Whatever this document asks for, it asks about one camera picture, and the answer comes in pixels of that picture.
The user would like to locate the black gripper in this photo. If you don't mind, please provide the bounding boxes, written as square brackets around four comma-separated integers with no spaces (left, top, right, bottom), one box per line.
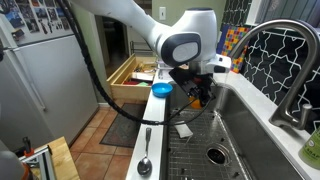
[188,73,217,108]

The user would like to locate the blue plastic bowl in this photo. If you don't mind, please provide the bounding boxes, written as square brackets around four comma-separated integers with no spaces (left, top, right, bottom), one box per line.
[151,82,174,99]

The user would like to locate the white sponge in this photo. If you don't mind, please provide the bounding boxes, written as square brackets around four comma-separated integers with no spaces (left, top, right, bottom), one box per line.
[172,120,194,139]

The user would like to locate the sink drain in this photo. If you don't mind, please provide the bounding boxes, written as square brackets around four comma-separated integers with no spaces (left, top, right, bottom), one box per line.
[204,143,231,166]

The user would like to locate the blue cutting board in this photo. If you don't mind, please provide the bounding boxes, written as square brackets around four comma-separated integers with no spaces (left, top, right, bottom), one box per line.
[216,23,231,56]

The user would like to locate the multicolour checkered cutting board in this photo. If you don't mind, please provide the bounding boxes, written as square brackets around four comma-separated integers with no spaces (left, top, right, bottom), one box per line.
[221,26,251,74]

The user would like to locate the green sponge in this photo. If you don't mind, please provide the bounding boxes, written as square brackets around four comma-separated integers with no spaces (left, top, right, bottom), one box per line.
[136,80,151,88]

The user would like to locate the stainless steel sink basin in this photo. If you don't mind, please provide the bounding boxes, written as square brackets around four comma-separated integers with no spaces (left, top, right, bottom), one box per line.
[159,81,304,180]

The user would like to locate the open wooden drawer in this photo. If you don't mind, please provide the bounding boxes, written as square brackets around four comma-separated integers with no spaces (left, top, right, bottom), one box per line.
[106,53,158,102]

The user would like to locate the red cloth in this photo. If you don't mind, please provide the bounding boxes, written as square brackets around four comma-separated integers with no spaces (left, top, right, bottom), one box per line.
[123,79,141,86]

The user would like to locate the dark floor mat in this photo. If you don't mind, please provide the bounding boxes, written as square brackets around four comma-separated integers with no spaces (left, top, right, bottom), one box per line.
[99,102,147,149]

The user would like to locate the metal spoon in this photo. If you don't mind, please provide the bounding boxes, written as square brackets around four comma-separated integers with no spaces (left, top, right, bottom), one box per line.
[136,127,154,177]

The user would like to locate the brushed steel faucet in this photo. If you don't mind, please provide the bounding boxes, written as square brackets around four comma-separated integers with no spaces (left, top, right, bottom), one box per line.
[229,18,320,131]

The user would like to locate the kitchen window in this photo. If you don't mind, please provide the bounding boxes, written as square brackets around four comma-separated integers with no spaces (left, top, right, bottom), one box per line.
[246,0,320,38]

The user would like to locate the green soap bottle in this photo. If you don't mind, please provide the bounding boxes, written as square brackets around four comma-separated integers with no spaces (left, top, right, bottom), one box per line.
[298,125,320,171]

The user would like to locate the light wooden board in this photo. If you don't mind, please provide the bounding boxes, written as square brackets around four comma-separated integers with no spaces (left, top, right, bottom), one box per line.
[31,136,81,180]

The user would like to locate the white refrigerator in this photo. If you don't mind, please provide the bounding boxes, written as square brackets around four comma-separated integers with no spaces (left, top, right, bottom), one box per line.
[0,0,99,153]

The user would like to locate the red black clamp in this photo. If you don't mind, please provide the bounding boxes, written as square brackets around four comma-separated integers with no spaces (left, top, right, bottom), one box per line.
[21,136,36,158]

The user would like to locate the printed photo collage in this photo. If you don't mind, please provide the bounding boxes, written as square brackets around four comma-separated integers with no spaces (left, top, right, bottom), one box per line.
[0,0,78,44]

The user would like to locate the black magnet clip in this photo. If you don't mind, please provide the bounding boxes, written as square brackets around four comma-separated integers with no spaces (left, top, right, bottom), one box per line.
[11,29,25,42]

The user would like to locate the grey orange stand head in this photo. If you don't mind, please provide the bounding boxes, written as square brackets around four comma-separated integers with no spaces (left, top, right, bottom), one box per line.
[0,149,32,180]

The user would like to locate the black wrist camera block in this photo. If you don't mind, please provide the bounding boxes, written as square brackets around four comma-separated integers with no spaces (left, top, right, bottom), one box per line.
[169,68,194,89]

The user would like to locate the steel wire sink grid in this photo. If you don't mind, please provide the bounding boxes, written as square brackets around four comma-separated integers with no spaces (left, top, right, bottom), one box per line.
[166,108,254,180]

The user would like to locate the dark wire shelf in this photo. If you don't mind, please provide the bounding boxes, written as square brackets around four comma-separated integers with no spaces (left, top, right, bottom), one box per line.
[129,40,154,56]

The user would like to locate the white light switch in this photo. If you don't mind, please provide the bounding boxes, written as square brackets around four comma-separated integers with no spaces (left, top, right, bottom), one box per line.
[158,6,167,22]

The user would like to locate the black cable conduit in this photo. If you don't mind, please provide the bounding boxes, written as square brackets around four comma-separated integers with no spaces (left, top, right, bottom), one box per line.
[54,0,216,127]

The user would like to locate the aluminium profile frame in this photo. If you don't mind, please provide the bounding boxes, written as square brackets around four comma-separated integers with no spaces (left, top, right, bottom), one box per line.
[18,144,58,180]

